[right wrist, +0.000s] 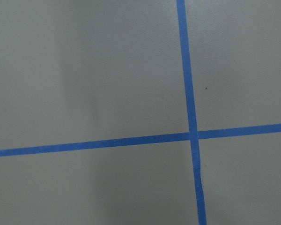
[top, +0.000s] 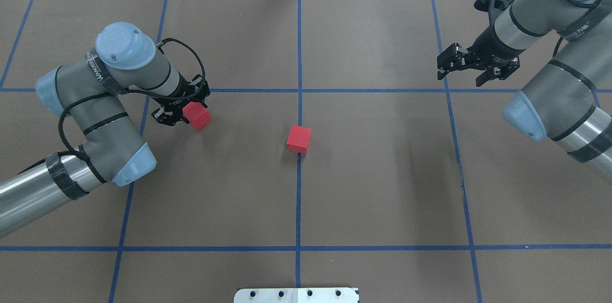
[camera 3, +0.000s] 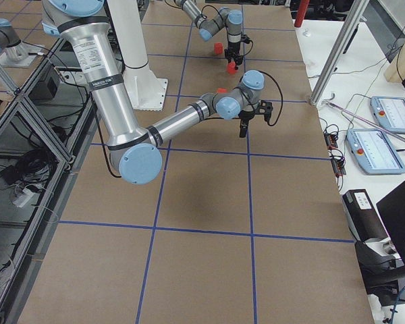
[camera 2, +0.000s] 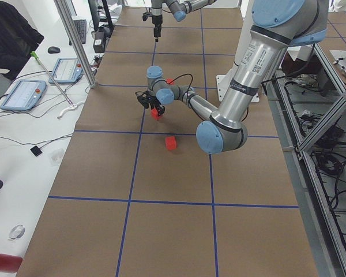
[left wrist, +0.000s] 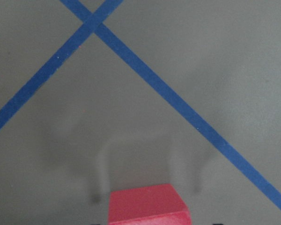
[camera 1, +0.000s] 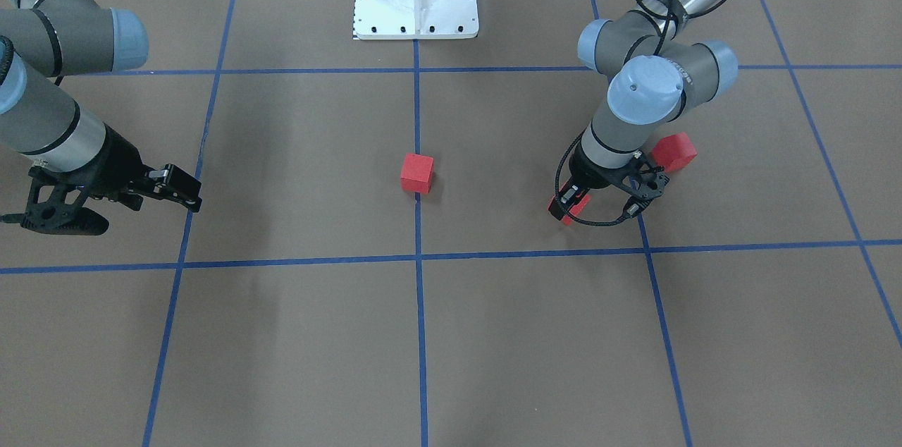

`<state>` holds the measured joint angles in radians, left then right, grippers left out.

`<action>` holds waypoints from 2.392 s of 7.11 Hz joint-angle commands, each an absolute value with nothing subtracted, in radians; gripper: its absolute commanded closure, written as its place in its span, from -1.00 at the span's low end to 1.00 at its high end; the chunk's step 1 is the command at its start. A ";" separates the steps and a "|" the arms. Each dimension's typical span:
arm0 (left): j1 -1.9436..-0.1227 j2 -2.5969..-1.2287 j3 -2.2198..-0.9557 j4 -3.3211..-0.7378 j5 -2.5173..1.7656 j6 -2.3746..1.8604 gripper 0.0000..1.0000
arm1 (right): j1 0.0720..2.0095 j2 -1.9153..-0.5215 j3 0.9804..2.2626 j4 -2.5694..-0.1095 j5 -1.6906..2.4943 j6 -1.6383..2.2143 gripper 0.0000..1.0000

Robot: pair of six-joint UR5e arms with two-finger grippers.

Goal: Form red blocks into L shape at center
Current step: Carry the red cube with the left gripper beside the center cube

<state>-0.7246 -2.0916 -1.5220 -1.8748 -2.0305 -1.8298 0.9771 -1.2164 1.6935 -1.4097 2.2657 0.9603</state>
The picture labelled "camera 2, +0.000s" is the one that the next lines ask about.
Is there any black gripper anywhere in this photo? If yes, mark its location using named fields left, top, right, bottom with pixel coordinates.
left=142, top=12, right=163, bottom=43
left=135, top=91, right=165, bottom=116

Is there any red block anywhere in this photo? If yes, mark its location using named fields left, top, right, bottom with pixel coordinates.
left=166, top=78, right=174, bottom=85
left=165, top=136, right=177, bottom=151
left=151, top=108, right=163, bottom=121

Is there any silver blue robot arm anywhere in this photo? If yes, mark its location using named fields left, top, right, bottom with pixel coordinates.
left=136, top=1, right=329, bottom=154
left=142, top=0, right=216, bottom=42

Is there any black box with label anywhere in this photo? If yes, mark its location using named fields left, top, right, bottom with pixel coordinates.
left=93, top=31, right=106, bottom=53

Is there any black computer monitor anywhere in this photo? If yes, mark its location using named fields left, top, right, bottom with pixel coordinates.
left=88, top=0, right=114, bottom=36

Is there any black keyboard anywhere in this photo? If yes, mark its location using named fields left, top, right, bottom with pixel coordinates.
left=73, top=19, right=87, bottom=44

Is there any far teach pendant tablet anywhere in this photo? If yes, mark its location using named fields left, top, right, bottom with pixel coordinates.
left=51, top=58, right=83, bottom=84

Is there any teach pendant tablet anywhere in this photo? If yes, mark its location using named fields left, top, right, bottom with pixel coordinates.
left=0, top=80, right=47, bottom=111
left=51, top=58, right=83, bottom=84

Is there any black computer mouse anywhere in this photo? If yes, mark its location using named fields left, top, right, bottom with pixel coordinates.
left=47, top=46, right=61, bottom=54

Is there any metal rod with hook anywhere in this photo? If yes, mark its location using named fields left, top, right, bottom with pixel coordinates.
left=30, top=51, right=76, bottom=108

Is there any small black square device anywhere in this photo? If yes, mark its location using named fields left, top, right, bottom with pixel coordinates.
left=30, top=145, right=43, bottom=157

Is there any near teach pendant tablet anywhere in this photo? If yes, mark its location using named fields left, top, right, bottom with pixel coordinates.
left=0, top=80, right=47, bottom=111

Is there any seated person in black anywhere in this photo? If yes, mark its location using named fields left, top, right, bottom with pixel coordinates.
left=0, top=1, right=44, bottom=81

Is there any clear tape roll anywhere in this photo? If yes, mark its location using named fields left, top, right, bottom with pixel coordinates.
left=8, top=224, right=25, bottom=241

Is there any red cylinder object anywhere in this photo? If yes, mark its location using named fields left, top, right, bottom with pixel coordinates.
left=0, top=253, right=23, bottom=273

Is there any aluminium frame post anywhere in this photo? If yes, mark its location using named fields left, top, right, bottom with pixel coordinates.
left=54, top=0, right=96, bottom=88

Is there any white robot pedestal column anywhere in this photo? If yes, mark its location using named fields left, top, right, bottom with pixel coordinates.
left=232, top=0, right=257, bottom=69

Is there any aluminium frame cage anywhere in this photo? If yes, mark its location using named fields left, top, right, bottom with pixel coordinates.
left=276, top=23, right=346, bottom=277

